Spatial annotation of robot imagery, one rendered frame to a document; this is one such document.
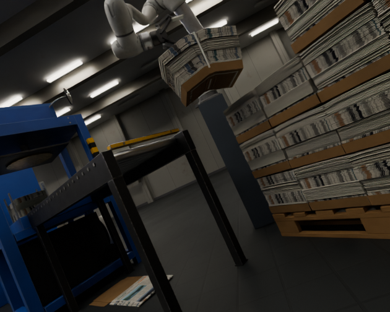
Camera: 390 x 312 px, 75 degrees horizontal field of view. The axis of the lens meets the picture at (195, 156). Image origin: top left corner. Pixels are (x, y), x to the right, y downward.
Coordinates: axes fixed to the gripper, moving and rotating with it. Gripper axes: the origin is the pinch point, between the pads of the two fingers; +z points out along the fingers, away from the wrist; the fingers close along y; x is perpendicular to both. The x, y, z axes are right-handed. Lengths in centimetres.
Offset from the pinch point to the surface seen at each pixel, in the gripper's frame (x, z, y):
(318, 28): 46, 37, 40
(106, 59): -629, -126, -319
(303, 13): 43, 36, 32
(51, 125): -98, -125, -6
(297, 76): 31, 32, 52
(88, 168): 20, -68, 57
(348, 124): 41, 38, 78
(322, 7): 49, 39, 35
